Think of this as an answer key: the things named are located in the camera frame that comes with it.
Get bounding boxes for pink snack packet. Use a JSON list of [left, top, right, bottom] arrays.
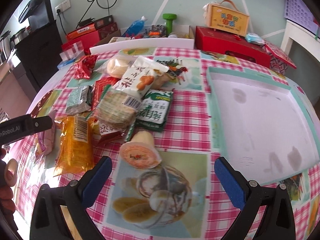
[[35, 110, 57, 158]]

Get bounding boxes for orange yellow snack packet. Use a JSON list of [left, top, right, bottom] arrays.
[[54, 116, 94, 176]]

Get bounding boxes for silver green snack packet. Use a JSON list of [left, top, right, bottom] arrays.
[[66, 86, 92, 115]]

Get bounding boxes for red foil snack packet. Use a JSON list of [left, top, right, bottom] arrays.
[[74, 55, 98, 80]]

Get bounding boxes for red patterned cake packet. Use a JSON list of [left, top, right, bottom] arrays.
[[92, 76, 119, 110]]

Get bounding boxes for clear round cracker packet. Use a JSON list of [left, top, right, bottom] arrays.
[[91, 87, 142, 131]]

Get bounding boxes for orange jelly cup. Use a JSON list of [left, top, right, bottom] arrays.
[[119, 131, 162, 169]]

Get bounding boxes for bun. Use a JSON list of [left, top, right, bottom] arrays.
[[96, 54, 137, 79]]

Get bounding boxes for white monkey-mushroom biscuit packet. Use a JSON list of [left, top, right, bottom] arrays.
[[112, 56, 169, 99]]

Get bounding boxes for green white biscuit packet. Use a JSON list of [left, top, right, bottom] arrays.
[[135, 89, 174, 132]]

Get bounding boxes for beige orange biscuit packet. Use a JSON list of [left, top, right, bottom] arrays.
[[150, 73, 172, 89]]

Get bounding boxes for red white snack packet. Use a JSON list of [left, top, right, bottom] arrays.
[[91, 119, 123, 146]]

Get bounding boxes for person's left hand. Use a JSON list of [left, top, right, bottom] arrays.
[[1, 148, 18, 220]]

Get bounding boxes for teal rimmed white tray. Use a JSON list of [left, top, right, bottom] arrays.
[[206, 67, 319, 185]]

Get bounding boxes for black cabinet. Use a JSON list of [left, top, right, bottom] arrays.
[[10, 0, 63, 93]]

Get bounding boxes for blue tissue pack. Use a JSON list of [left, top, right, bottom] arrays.
[[57, 59, 75, 70]]

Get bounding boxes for clear plaid plastic box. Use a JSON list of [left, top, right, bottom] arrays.
[[60, 41, 85, 61]]

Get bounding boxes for orange black flat box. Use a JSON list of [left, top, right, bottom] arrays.
[[66, 15, 114, 41]]

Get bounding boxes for red box stack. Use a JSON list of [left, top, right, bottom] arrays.
[[66, 22, 120, 55]]

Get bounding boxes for white foam board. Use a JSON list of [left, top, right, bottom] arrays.
[[89, 37, 195, 54]]

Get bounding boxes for red patterned box lid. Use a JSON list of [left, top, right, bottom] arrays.
[[265, 41, 297, 69]]

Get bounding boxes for large red gift box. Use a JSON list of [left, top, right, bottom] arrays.
[[195, 26, 271, 68]]

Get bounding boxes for blue water bottle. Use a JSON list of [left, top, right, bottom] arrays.
[[122, 16, 148, 37]]

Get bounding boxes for light blue face mask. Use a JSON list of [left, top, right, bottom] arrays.
[[245, 33, 265, 46]]

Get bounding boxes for white side table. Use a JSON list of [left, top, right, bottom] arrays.
[[280, 20, 320, 61]]

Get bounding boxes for cardboard box of clutter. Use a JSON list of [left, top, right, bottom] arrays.
[[97, 24, 195, 45]]

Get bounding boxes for green dumbbell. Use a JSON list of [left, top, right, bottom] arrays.
[[162, 13, 177, 36]]

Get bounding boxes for purple perforated basket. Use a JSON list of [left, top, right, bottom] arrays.
[[284, 0, 318, 35]]

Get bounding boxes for wall power socket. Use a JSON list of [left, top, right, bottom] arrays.
[[55, 0, 71, 14]]

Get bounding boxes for yellow wooden handle box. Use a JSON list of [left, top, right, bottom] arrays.
[[203, 0, 250, 37]]

